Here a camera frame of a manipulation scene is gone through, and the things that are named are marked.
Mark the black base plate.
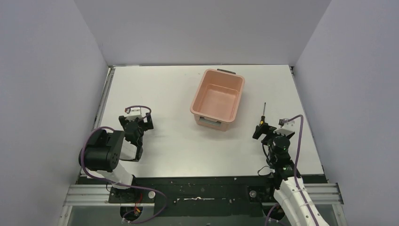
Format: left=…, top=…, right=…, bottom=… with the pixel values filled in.
left=76, top=174, right=328, bottom=218

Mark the black yellow screwdriver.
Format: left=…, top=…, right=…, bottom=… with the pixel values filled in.
left=259, top=102, right=266, bottom=126

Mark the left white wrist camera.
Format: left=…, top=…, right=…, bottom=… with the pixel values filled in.
left=125, top=107, right=143, bottom=121

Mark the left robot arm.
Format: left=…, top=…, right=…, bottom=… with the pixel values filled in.
left=79, top=113, right=154, bottom=202

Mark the pink plastic bin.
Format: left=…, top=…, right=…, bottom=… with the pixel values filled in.
left=190, top=69, right=245, bottom=131

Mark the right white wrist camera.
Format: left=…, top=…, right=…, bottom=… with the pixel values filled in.
left=273, top=118, right=295, bottom=139

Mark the aluminium frame rail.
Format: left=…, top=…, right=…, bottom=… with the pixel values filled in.
left=64, top=184, right=344, bottom=207

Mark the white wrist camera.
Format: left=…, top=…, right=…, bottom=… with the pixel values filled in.
left=273, top=118, right=295, bottom=139
left=125, top=107, right=143, bottom=121

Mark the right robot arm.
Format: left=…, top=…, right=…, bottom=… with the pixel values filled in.
left=252, top=121, right=328, bottom=226

